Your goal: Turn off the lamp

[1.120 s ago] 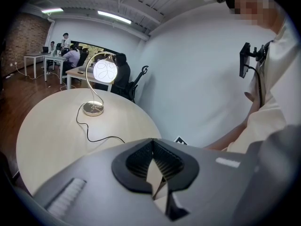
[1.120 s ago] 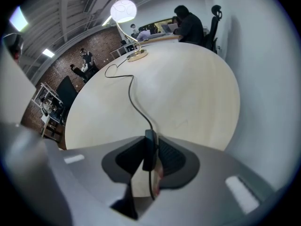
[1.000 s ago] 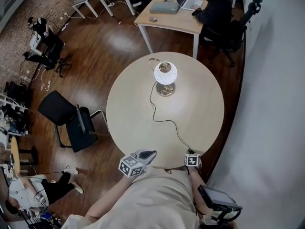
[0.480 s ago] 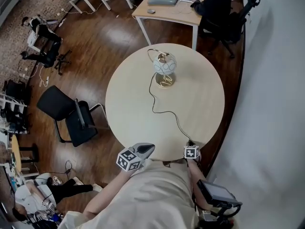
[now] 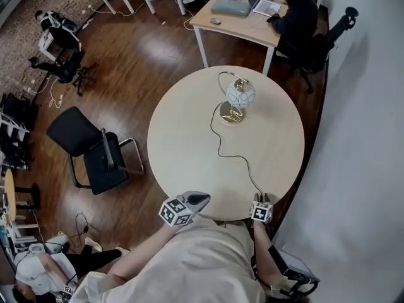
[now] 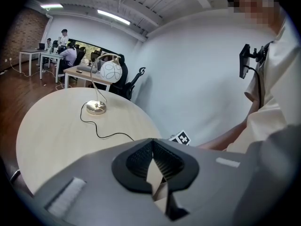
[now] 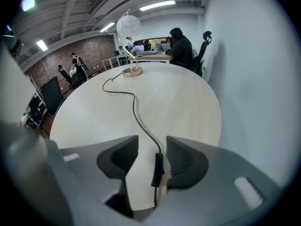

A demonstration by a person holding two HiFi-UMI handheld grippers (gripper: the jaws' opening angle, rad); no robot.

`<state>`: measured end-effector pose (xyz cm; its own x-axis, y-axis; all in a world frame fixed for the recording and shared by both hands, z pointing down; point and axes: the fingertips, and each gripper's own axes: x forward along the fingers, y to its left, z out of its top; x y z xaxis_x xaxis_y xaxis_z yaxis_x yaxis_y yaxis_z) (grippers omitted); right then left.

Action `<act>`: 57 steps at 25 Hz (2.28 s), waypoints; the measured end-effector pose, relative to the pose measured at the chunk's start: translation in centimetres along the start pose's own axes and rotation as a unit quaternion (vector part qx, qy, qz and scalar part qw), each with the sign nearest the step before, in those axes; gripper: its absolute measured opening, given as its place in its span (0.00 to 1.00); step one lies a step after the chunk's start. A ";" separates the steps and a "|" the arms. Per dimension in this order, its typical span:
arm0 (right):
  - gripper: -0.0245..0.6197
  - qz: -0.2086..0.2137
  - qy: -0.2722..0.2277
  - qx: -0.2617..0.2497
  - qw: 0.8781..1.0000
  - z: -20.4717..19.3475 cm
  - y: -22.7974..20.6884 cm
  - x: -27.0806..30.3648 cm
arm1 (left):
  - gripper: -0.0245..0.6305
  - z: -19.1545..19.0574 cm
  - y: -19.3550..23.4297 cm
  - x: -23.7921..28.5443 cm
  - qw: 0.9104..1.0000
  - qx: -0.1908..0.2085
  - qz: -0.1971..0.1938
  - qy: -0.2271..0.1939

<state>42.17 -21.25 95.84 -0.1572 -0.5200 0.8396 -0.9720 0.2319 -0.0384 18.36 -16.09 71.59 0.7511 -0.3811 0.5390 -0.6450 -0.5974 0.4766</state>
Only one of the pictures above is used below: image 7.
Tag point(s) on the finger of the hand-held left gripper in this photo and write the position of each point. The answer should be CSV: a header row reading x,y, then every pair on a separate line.
x,y
110,159
188,163

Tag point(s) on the gold lamp light white globe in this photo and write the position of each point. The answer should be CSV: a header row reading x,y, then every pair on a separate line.
x,y
128,25

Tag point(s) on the black plastic chair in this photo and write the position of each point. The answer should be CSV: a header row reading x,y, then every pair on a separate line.
x,y
52,98

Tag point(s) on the white metal shelf rack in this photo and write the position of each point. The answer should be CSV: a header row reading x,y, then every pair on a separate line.
x,y
35,102

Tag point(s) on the wooden desk with white legs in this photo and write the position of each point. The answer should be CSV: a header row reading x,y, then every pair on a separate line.
x,y
152,57

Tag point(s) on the black high-back office chair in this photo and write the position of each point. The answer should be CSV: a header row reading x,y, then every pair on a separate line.
x,y
201,53

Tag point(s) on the grey bag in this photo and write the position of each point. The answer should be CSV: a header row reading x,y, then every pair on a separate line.
x,y
148,53

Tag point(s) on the person's beige shirt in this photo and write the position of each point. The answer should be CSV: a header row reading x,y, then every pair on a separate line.
x,y
14,91

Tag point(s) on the silver laptop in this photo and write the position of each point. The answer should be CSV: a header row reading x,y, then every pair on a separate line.
x,y
164,47

